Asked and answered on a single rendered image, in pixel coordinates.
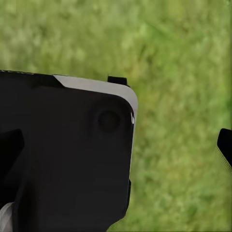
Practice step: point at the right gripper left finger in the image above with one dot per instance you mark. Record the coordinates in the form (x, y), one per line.
(11, 145)

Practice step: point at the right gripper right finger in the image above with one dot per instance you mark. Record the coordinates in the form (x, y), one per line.
(225, 144)

